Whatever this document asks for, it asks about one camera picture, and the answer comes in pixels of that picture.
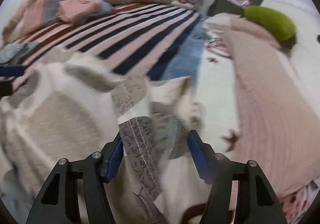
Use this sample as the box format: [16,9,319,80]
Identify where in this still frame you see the white grey spotted pants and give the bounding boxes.
[1,47,210,223]

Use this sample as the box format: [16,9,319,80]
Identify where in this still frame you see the folded pink striped clothes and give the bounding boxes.
[56,0,113,25]

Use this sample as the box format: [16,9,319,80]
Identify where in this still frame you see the grey folded garment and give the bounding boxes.
[1,42,39,67]

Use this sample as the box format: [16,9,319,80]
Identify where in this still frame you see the green plush pillow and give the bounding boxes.
[241,5,296,42]

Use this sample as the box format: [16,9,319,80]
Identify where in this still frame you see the pink ribbed pillow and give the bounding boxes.
[203,13,319,197]

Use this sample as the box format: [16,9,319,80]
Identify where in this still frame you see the striped pink navy blanket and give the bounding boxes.
[0,3,251,165]

